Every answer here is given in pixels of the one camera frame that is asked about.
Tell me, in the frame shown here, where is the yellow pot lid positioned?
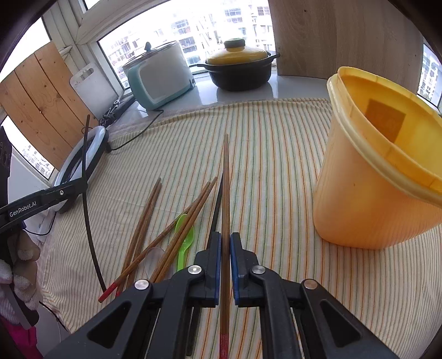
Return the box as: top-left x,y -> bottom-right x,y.
206,38 -> 267,65

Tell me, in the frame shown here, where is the wooden board panel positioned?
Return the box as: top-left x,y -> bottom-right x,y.
269,0 -> 423,93

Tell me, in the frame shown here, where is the wooden chopstick crossing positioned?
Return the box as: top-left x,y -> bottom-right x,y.
98,182 -> 211,303

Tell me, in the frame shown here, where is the green plastic spoon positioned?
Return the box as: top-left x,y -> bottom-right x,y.
175,214 -> 194,271

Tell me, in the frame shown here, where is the black power cable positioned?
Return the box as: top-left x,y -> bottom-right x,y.
109,108 -> 165,153

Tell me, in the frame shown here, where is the wooden chopstick red tip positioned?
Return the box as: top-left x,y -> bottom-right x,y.
220,134 -> 231,359

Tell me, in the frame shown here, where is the black clay pot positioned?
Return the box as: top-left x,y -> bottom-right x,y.
190,52 -> 280,92

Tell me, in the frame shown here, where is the teal white rice cooker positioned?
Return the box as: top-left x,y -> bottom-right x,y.
123,40 -> 196,110

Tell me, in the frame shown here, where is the black chopstick curved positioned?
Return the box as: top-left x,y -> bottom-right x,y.
186,177 -> 223,356

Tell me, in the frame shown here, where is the wooden chopstick middle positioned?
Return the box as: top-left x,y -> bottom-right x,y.
150,176 -> 218,283

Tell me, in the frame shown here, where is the clear plastic spoon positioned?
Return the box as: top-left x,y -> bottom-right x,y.
142,247 -> 165,280

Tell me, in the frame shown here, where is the white gloved left hand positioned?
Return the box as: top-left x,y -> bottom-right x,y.
1,230 -> 41,310

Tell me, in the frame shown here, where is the wooden plank panel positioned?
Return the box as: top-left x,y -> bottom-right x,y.
1,42 -> 98,170

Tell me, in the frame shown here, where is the orange plastic bucket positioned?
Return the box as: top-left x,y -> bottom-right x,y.
313,67 -> 441,249

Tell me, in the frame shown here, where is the wooden chopstick far left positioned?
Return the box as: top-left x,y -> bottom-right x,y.
115,177 -> 163,298

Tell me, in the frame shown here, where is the black chopstick straight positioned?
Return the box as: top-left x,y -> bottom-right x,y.
82,114 -> 106,292

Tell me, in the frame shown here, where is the white cutting board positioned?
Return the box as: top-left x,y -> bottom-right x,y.
70,62 -> 119,120

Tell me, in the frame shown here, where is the white ring light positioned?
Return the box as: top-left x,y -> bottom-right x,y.
51,125 -> 111,213

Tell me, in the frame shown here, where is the pink sleeve forearm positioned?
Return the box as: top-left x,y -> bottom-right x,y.
1,317 -> 43,359

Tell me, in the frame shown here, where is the striped tablecloth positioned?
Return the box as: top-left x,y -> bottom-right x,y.
39,99 -> 441,358

